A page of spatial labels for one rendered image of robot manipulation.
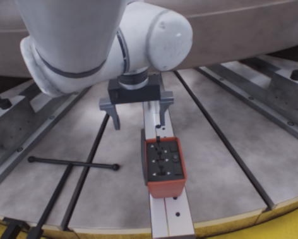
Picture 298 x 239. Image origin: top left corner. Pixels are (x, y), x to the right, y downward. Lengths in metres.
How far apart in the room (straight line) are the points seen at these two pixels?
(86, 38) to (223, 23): 1.00
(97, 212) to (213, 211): 0.61
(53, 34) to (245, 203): 1.21
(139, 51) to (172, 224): 0.59
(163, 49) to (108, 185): 1.09
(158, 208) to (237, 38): 0.89
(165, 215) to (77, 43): 0.67
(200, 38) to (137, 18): 0.80
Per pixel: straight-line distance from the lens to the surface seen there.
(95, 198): 1.30
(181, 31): 0.34
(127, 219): 1.20
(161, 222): 0.77
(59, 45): 0.19
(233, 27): 1.17
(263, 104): 1.83
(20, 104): 1.58
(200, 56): 1.15
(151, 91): 0.53
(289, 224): 1.68
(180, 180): 0.70
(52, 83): 0.30
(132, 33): 0.32
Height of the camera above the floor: 1.40
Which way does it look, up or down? 41 degrees down
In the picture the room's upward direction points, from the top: 6 degrees counter-clockwise
